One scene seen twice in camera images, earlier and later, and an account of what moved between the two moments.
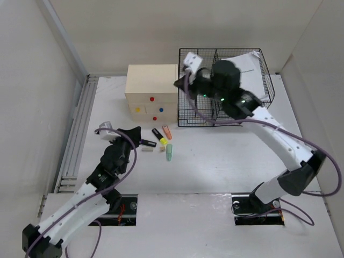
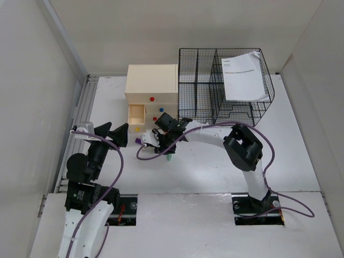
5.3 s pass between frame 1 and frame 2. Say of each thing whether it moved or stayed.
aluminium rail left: stayed
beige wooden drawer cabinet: stayed
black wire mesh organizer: stayed
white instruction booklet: stayed
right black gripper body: moved
